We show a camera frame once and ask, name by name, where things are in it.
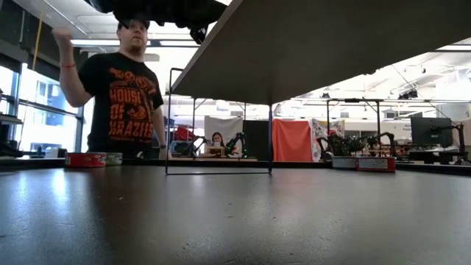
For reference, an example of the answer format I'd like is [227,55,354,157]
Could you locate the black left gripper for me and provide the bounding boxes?
[88,0,229,46]

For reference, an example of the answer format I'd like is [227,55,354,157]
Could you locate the red label seafood can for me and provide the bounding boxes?
[355,156,397,173]
[65,152,107,169]

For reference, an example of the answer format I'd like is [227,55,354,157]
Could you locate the wooden shelf with black legs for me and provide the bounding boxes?
[164,0,471,176]

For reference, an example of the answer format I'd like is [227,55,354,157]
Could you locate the green label seafood can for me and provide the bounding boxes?
[105,152,124,166]
[331,155,358,170]

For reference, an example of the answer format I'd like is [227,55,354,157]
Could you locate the white cloth sheet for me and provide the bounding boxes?
[204,116,244,148]

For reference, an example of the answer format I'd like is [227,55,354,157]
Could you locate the red background object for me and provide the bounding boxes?
[175,126,196,143]

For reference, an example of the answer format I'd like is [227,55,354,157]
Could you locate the person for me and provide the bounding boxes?
[210,131,226,149]
[51,18,167,160]

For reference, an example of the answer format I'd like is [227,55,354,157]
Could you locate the small wooden table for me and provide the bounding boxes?
[204,145,227,158]

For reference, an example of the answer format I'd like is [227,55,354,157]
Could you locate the black panel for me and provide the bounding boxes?
[242,119,274,162]

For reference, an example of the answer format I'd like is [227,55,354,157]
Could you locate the orange cloth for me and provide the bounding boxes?
[272,118,314,163]

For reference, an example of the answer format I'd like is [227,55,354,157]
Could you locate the colourful patterned cloth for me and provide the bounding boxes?
[311,118,346,162]

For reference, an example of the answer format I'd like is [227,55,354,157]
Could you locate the large window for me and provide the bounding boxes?
[0,66,85,154]

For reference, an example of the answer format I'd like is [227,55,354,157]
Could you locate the black ceiling spotlights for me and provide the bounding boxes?
[397,89,419,101]

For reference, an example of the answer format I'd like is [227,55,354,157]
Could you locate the black computer monitor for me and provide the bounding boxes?
[411,116,454,149]

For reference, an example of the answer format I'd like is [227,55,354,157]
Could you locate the yellow hanging strap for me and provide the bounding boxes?
[32,0,47,71]

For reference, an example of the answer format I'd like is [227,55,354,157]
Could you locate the black metal frame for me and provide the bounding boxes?
[325,97,383,155]

